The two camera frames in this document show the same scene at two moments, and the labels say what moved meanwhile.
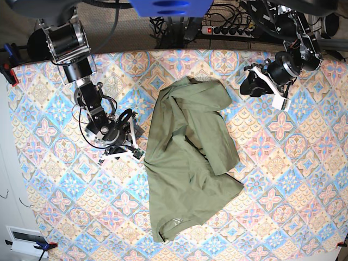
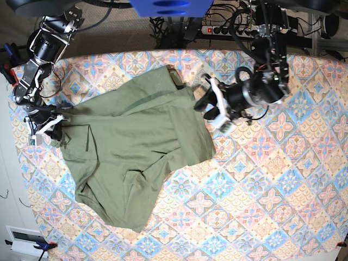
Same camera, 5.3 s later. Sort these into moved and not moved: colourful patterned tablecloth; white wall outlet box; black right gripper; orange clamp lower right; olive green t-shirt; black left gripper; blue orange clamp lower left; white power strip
Moved: olive green t-shirt; black right gripper; black left gripper
Not moved: white wall outlet box; blue orange clamp lower left; orange clamp lower right; white power strip; colourful patterned tablecloth
